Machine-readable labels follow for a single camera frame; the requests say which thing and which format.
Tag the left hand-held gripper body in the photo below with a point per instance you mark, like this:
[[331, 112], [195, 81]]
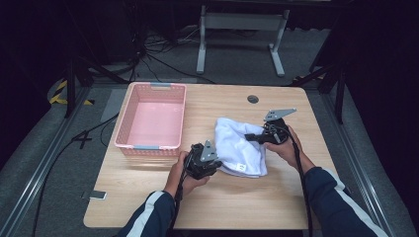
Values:
[[199, 164]]

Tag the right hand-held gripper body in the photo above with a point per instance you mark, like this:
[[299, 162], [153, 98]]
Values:
[[276, 131]]

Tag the white patterned towel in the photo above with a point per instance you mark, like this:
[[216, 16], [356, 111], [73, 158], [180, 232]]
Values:
[[237, 148]]

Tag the pink plastic basket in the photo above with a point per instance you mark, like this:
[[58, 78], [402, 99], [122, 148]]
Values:
[[154, 125]]

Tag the person's right hand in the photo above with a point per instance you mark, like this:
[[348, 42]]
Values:
[[290, 151]]

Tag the person's left hand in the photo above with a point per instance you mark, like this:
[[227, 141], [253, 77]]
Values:
[[176, 181]]

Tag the black metal stand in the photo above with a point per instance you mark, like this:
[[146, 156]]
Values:
[[340, 95], [69, 85]]

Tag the small silver tag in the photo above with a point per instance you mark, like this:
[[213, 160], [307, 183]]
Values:
[[95, 195]]

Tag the black tape cross mark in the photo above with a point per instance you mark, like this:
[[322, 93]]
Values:
[[82, 139]]

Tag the yellow black hazard tape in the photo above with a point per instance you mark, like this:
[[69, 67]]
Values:
[[56, 98]]

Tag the grey metal floor rail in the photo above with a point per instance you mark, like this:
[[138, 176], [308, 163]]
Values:
[[349, 151], [39, 171]]

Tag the white metal desk frame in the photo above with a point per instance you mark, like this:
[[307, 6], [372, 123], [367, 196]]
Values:
[[242, 21]]

